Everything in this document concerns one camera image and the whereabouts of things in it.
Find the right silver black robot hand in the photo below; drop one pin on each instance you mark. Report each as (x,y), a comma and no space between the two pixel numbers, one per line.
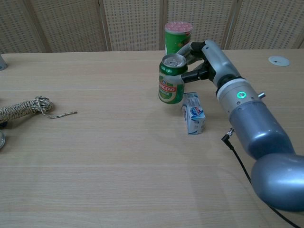
(217,60)

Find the green Tsingtao beer can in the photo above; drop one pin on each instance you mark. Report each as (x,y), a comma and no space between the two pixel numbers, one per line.
(169,88)

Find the right grey silver robot arm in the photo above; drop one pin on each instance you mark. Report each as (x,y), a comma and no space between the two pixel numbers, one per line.
(261,123)

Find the green Pringles chips tube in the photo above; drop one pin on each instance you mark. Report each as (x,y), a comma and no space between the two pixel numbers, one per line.
(174,40)

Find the white blue small carton box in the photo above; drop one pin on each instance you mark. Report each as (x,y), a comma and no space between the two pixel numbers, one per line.
(193,116)

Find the white round table grommet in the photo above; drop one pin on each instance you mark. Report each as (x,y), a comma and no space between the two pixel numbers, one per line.
(278,61)

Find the beige perforated folding screen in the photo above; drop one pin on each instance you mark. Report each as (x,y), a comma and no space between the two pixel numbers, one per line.
(71,23)

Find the grey metal cylinder object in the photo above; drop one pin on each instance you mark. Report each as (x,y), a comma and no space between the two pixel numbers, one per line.
(2,62)

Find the round clear glass object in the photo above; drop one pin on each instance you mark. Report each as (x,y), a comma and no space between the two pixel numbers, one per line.
(1,140)

